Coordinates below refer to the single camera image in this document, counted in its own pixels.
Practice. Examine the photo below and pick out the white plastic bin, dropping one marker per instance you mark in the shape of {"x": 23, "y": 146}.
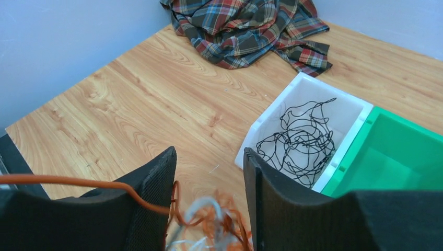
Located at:
{"x": 306, "y": 131}

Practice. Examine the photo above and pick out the green plastic bin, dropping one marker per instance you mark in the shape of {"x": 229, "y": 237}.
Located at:
{"x": 389, "y": 153}

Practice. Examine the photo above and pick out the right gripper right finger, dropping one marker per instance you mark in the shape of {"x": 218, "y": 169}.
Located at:
{"x": 285, "y": 215}

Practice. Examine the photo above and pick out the plaid cloth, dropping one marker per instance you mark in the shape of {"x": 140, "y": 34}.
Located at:
{"x": 235, "y": 34}

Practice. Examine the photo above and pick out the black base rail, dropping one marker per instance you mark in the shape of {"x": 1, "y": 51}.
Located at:
{"x": 16, "y": 164}

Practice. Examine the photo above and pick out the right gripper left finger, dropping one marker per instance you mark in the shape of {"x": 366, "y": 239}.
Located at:
{"x": 130, "y": 214}

